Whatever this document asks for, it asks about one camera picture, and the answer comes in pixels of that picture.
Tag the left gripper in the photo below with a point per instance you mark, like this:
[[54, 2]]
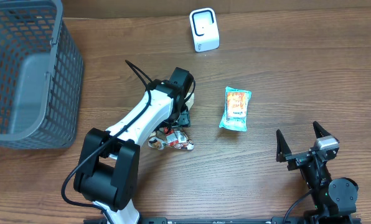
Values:
[[184, 117]]

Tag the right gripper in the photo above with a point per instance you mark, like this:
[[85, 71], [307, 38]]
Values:
[[299, 159]]

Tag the red snack bar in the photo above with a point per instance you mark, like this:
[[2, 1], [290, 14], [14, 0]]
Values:
[[172, 136]]

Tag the beige snack pouch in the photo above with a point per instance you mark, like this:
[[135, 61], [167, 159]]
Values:
[[157, 139]]

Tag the teal orange snack packet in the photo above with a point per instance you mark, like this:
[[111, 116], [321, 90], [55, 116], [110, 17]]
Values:
[[235, 110]]

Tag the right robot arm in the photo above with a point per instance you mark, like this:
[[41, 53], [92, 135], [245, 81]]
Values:
[[334, 199]]

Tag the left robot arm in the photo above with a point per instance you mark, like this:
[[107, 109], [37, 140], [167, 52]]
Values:
[[107, 170]]

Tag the white barcode scanner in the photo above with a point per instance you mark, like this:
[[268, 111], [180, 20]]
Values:
[[204, 29]]

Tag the grey plastic mesh basket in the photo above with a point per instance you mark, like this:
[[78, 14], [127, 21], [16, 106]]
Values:
[[41, 76]]

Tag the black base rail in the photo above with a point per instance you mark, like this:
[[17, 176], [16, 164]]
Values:
[[273, 220]]

